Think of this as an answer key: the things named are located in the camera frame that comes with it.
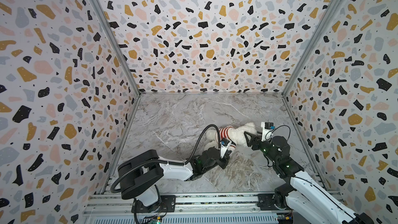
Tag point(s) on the red white striped sweater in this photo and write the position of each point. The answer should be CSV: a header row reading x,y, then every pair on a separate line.
x,y
227,133

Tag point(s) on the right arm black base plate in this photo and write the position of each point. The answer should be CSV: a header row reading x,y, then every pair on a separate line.
x,y
272,202

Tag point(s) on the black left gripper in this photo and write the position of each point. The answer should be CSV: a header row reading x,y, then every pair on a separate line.
x,y
226,158

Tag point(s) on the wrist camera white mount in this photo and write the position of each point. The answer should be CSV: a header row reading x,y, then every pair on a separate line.
x,y
227,147
267,130

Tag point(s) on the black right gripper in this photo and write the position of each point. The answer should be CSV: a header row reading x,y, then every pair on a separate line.
x,y
258,143

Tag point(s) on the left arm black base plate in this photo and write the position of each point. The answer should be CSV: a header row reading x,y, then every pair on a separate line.
x,y
166,203

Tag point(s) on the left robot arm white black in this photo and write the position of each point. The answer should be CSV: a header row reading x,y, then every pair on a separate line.
x,y
138,176

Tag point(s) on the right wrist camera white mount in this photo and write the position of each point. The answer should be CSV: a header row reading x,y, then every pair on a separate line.
x,y
267,130

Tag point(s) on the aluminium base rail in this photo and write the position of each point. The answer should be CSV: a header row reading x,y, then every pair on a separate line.
x,y
197,208

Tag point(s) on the white plush teddy bear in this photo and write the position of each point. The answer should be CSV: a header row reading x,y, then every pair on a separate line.
x,y
238,139

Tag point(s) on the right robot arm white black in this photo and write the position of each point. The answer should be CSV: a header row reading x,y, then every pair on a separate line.
x,y
300,192

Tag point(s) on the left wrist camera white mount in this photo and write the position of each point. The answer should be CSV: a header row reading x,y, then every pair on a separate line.
x,y
227,147

